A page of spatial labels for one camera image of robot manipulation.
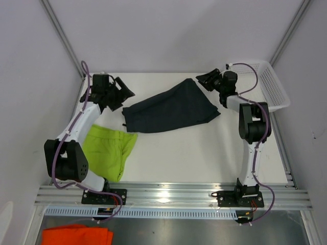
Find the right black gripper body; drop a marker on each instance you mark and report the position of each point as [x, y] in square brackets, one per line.
[222, 89]

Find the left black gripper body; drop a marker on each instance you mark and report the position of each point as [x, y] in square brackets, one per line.
[114, 100]

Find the dark navy shorts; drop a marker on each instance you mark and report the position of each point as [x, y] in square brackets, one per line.
[182, 106]

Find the lime green shorts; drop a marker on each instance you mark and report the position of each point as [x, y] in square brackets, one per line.
[107, 150]

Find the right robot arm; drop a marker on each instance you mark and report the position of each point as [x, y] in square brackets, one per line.
[254, 127]

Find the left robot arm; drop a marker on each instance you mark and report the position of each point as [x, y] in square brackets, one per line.
[66, 162]

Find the white plastic basket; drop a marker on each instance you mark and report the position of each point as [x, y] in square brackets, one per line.
[257, 81]

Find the orange cloth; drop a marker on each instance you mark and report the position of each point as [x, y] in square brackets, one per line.
[76, 234]

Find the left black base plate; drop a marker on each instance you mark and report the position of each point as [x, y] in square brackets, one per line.
[105, 199]

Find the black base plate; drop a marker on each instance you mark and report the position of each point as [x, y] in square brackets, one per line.
[227, 198]
[105, 199]

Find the left aluminium corner post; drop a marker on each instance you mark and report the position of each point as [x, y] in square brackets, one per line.
[55, 22]

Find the aluminium corner post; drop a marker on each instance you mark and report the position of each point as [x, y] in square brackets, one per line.
[290, 31]
[55, 22]

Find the right aluminium corner post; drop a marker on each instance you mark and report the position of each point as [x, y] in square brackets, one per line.
[290, 31]

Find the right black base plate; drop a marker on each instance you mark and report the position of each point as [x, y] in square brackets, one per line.
[227, 198]

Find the white slotted cable duct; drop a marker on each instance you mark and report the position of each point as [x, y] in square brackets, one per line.
[143, 213]

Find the aluminium mounting rail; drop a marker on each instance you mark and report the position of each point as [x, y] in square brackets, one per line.
[176, 196]

